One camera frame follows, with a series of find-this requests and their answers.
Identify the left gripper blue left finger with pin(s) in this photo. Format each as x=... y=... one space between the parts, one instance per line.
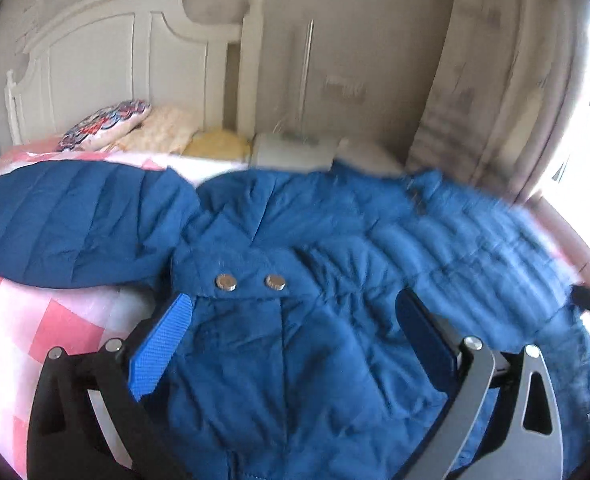
x=153 y=342

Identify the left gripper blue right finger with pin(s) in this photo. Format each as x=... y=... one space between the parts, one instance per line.
x=431 y=339

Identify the blue quilted puffer jacket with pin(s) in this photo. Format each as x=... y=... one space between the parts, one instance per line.
x=294 y=365

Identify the pink checkered bed quilt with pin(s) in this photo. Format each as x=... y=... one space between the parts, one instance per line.
x=33 y=320

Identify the yellow pillow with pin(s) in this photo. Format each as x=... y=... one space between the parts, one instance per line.
x=222 y=144

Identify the cream floral pillow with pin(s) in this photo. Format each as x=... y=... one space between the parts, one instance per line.
x=167 y=130

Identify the patterned red blue pillow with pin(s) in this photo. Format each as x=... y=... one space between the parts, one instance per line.
x=104 y=126

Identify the white bedside table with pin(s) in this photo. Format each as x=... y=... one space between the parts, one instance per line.
x=285 y=152

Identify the sailboat print curtain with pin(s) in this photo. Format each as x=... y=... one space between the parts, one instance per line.
x=508 y=79

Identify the white wooden headboard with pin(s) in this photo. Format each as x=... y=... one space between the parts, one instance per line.
x=97 y=53

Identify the wall socket panel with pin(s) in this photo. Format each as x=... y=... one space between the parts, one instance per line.
x=343 y=90

